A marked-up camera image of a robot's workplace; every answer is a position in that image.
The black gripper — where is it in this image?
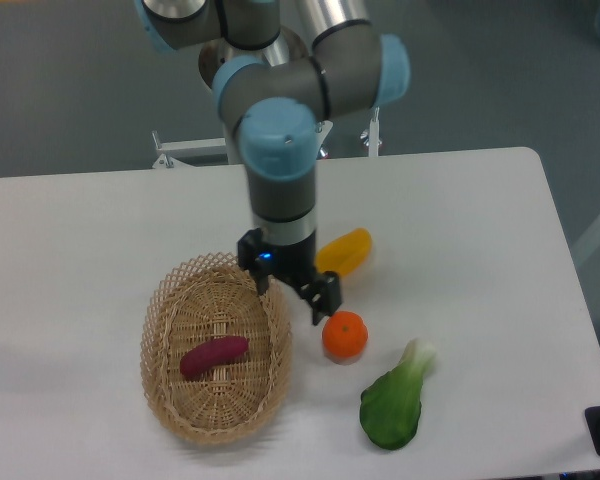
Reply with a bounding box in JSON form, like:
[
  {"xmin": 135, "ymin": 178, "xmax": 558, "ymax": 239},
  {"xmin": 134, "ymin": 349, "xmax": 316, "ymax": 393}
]
[{"xmin": 237, "ymin": 228, "xmax": 342, "ymax": 326}]

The purple sweet potato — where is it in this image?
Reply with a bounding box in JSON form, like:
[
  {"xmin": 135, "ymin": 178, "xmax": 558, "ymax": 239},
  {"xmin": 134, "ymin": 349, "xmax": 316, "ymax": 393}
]
[{"xmin": 179, "ymin": 336, "xmax": 249, "ymax": 380}]

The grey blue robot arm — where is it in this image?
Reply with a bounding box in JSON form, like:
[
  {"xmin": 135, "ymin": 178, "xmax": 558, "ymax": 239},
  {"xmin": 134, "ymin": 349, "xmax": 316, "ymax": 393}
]
[{"xmin": 136, "ymin": 1, "xmax": 411, "ymax": 322}]

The woven wicker basket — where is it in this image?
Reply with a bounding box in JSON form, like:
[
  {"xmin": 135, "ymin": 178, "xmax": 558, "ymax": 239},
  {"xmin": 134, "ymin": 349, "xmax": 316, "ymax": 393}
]
[{"xmin": 139, "ymin": 252, "xmax": 294, "ymax": 447}]

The yellow mango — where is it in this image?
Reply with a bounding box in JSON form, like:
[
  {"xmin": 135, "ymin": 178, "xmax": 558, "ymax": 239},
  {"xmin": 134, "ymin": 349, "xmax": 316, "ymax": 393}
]
[{"xmin": 315, "ymin": 228, "xmax": 373, "ymax": 277}]

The orange tangerine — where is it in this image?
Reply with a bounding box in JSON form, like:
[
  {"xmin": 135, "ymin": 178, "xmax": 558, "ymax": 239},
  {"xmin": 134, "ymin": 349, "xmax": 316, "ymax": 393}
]
[{"xmin": 322, "ymin": 311, "xmax": 368, "ymax": 360}]

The green bok choy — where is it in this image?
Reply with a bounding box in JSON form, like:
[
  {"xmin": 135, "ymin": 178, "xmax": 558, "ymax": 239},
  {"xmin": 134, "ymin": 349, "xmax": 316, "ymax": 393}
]
[{"xmin": 359, "ymin": 339, "xmax": 436, "ymax": 451}]

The white table leg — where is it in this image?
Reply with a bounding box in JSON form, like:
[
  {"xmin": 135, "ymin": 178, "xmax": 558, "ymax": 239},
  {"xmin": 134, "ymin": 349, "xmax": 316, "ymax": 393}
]
[{"xmin": 571, "ymin": 213, "xmax": 600, "ymax": 270}]

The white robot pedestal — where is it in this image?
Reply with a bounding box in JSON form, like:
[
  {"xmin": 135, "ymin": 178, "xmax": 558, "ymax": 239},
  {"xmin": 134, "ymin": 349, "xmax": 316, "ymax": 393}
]
[{"xmin": 197, "ymin": 24, "xmax": 312, "ymax": 165}]

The white metal base frame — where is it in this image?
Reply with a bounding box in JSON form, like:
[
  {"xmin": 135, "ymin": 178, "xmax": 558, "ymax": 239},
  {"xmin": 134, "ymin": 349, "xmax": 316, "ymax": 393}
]
[{"xmin": 151, "ymin": 107, "xmax": 383, "ymax": 170}]

